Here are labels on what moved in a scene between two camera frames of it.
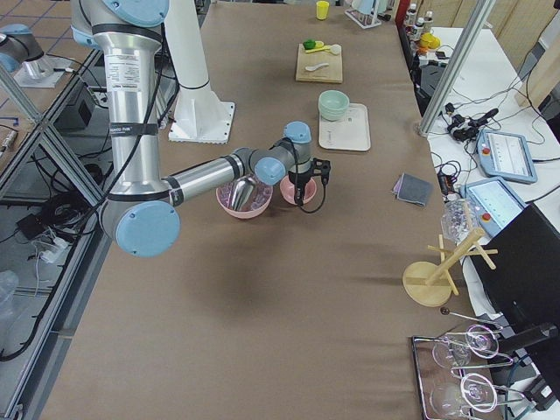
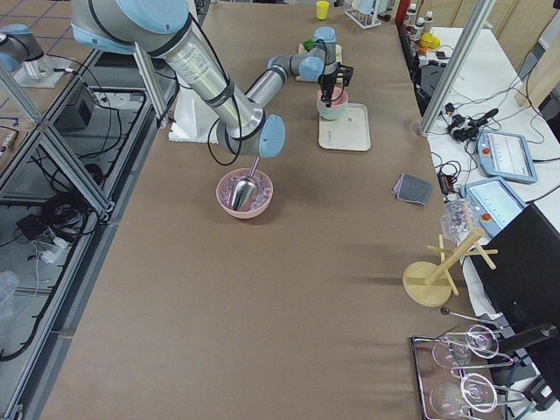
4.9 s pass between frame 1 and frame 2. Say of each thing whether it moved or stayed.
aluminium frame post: stayed
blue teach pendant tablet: stayed
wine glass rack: stayed
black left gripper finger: moved
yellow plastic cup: stayed
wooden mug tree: stayed
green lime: stayed
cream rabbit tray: stayed
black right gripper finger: moved
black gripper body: moved
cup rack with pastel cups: stayed
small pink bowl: moved
